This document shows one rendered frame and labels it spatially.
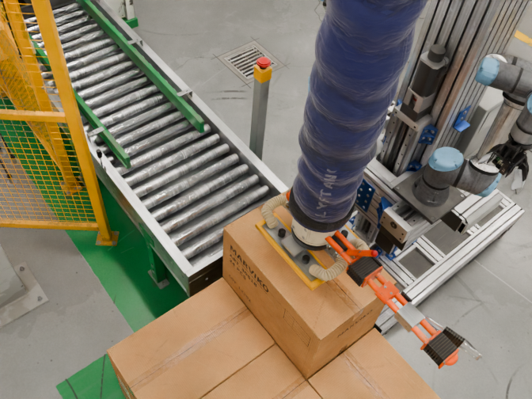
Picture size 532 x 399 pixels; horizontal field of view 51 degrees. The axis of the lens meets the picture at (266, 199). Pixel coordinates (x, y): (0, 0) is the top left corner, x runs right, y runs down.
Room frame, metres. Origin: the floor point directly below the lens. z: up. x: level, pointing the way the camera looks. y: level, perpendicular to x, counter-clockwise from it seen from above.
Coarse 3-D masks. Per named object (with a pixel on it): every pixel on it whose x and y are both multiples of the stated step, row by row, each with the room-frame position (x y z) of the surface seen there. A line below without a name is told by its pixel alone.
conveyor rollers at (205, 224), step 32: (32, 32) 2.86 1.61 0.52; (96, 32) 2.90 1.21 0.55; (96, 64) 2.60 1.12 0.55; (128, 64) 2.64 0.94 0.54; (96, 96) 2.33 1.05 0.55; (128, 96) 2.36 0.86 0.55; (160, 96) 2.39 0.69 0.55; (128, 128) 2.13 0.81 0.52; (192, 160) 1.93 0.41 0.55; (224, 160) 1.96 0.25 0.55; (160, 192) 1.69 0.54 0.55; (192, 192) 1.72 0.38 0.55; (224, 192) 1.74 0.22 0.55; (256, 192) 1.76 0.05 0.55
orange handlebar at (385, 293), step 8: (288, 192) 1.28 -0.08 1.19; (288, 200) 1.25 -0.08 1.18; (336, 232) 1.13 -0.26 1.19; (328, 240) 1.09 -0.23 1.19; (344, 240) 1.10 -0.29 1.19; (336, 248) 1.06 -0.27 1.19; (352, 248) 1.07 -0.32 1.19; (344, 256) 1.03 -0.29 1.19; (368, 280) 0.95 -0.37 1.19; (384, 280) 0.96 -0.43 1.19; (376, 288) 0.92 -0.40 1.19; (384, 288) 0.92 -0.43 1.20; (392, 288) 0.93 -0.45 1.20; (384, 296) 0.89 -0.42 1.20; (392, 296) 0.90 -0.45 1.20; (400, 296) 0.90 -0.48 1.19; (392, 304) 0.87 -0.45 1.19; (424, 320) 0.83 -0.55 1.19; (416, 328) 0.80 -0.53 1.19; (424, 328) 0.81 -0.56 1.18; (432, 328) 0.80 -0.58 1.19; (424, 336) 0.77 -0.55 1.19; (456, 360) 0.71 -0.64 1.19
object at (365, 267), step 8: (360, 256) 1.03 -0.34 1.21; (368, 256) 1.04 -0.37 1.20; (352, 264) 1.00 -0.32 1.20; (360, 264) 1.00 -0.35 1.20; (368, 264) 1.01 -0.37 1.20; (376, 264) 1.01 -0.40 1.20; (352, 272) 0.97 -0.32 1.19; (360, 272) 0.97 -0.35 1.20; (368, 272) 0.98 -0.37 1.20; (376, 272) 0.97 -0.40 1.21; (360, 280) 0.94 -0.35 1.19
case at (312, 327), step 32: (288, 224) 1.31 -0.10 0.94; (224, 256) 1.25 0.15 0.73; (256, 256) 1.14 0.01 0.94; (320, 256) 1.18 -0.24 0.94; (256, 288) 1.09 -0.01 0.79; (288, 288) 1.02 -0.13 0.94; (320, 288) 1.04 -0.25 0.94; (352, 288) 1.05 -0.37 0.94; (288, 320) 0.94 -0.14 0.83; (320, 320) 0.90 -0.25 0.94; (352, 320) 0.95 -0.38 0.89; (288, 352) 0.92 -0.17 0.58; (320, 352) 0.85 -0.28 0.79
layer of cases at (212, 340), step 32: (224, 288) 1.20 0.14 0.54; (160, 320) 1.01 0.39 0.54; (192, 320) 1.03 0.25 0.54; (224, 320) 1.04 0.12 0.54; (256, 320) 1.06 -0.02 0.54; (128, 352) 0.85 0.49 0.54; (160, 352) 0.86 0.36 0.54; (192, 352) 0.88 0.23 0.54; (224, 352) 0.90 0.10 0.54; (256, 352) 0.91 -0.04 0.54; (352, 352) 0.97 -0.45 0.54; (384, 352) 0.98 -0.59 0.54; (128, 384) 0.72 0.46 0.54; (160, 384) 0.73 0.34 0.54; (192, 384) 0.75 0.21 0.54; (224, 384) 0.76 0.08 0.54; (256, 384) 0.78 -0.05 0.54; (288, 384) 0.80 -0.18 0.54; (320, 384) 0.81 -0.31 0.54; (352, 384) 0.83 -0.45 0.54; (384, 384) 0.84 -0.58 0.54; (416, 384) 0.86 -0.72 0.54
